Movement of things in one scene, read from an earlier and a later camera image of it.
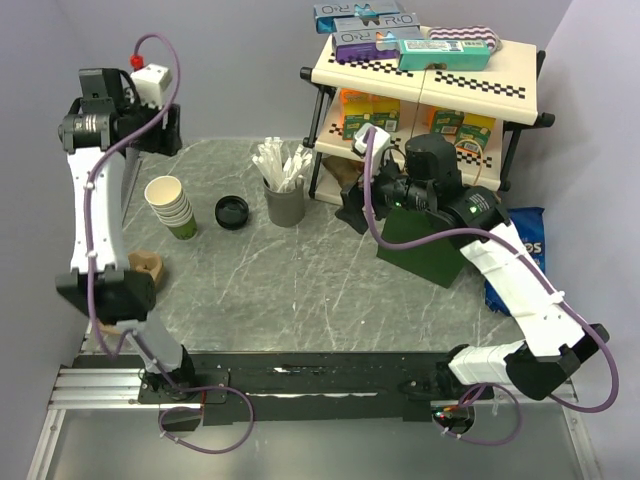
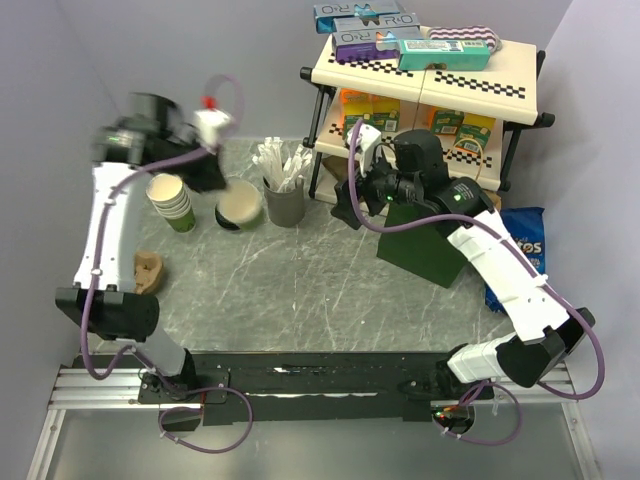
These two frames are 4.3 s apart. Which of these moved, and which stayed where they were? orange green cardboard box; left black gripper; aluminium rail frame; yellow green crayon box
Moved: left black gripper
Stayed: aluminium rail frame; yellow green crayon box; orange green cardboard box
